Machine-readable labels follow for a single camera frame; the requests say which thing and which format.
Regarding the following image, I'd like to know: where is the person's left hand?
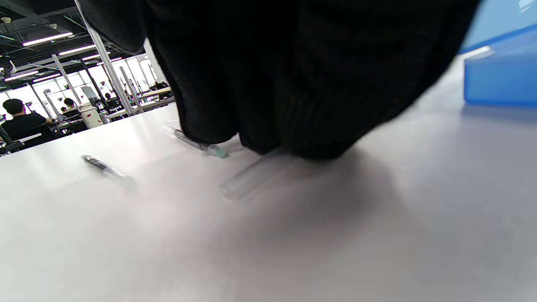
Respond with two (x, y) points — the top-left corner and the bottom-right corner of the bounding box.
(77, 0), (482, 160)

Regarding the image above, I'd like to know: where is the single black pen refill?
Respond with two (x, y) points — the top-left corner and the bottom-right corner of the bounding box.
(219, 153), (302, 201)
(163, 125), (229, 159)
(81, 154), (136, 188)

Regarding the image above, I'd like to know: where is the blue stationery box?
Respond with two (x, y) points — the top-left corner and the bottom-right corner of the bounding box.
(461, 0), (537, 106)

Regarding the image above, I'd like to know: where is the white desk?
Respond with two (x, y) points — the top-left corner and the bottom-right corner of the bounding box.
(103, 86), (177, 122)

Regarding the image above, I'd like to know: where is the white bin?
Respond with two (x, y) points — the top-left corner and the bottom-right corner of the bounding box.
(80, 105), (104, 129)

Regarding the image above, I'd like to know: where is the row of ceiling light strips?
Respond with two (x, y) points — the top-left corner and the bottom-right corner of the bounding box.
(4, 31), (122, 82)

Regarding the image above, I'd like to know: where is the grey metal frame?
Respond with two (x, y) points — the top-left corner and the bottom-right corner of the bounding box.
(50, 0), (145, 115)

